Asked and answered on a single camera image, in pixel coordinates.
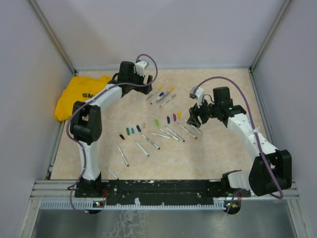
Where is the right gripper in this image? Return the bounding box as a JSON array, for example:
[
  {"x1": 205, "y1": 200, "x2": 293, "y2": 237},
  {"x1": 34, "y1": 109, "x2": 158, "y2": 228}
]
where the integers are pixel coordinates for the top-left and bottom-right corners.
[{"x1": 187, "y1": 95, "x2": 220, "y2": 127}]

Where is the light green capped pen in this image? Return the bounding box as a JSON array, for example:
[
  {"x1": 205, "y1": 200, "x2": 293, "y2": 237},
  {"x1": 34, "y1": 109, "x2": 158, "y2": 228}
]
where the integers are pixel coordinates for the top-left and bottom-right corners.
[{"x1": 151, "y1": 132, "x2": 170, "y2": 139}]

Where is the black capped pen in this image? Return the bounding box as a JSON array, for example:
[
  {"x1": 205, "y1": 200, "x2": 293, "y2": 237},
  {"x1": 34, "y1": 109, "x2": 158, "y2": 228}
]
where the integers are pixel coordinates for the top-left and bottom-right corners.
[{"x1": 107, "y1": 168, "x2": 119, "y2": 179}]

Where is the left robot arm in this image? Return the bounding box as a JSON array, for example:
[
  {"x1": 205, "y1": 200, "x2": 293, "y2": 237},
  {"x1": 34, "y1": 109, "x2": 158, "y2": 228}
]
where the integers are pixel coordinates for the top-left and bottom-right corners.
[{"x1": 66, "y1": 59, "x2": 156, "y2": 197}]

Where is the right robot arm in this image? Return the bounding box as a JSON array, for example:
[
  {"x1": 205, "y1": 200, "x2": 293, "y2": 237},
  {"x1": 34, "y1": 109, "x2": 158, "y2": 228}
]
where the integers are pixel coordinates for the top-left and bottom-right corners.
[{"x1": 187, "y1": 87, "x2": 292, "y2": 196}]

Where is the navy capped pen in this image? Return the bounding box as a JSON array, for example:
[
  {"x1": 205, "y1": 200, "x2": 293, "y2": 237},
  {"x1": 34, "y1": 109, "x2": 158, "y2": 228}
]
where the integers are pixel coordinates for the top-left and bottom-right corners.
[{"x1": 150, "y1": 92, "x2": 164, "y2": 104}]

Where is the grey capped pen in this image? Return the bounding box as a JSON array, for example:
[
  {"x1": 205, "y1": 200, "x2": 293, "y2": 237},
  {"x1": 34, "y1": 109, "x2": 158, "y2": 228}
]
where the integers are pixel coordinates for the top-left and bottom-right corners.
[{"x1": 159, "y1": 94, "x2": 176, "y2": 108}]

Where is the yellow Snoopy t-shirt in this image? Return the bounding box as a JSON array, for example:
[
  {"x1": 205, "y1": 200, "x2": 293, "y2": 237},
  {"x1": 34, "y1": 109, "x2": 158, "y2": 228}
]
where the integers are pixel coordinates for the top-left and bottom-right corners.
[{"x1": 54, "y1": 75, "x2": 111, "y2": 121}]

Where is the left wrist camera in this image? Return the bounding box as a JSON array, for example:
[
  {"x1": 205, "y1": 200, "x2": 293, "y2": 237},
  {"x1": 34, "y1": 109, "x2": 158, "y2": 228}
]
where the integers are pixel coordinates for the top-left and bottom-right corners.
[{"x1": 134, "y1": 59, "x2": 149, "y2": 76}]

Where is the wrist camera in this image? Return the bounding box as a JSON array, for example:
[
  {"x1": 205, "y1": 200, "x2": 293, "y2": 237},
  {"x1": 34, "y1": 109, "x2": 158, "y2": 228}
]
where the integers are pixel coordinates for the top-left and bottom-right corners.
[
  {"x1": 189, "y1": 87, "x2": 205, "y2": 108},
  {"x1": 134, "y1": 59, "x2": 149, "y2": 76}
]

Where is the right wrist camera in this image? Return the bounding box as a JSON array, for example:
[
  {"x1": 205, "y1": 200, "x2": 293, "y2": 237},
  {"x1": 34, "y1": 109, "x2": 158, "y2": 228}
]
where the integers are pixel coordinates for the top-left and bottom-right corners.
[{"x1": 189, "y1": 87, "x2": 205, "y2": 108}]

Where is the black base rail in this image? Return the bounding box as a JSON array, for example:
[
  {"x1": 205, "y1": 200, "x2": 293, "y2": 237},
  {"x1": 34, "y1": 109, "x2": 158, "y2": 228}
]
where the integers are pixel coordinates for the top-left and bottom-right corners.
[{"x1": 75, "y1": 179, "x2": 238, "y2": 206}]

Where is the aluminium frame rail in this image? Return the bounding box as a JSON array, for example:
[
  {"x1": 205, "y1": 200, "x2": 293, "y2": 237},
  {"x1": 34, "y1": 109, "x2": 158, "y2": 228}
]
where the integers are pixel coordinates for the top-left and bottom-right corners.
[{"x1": 32, "y1": 179, "x2": 300, "y2": 199}]

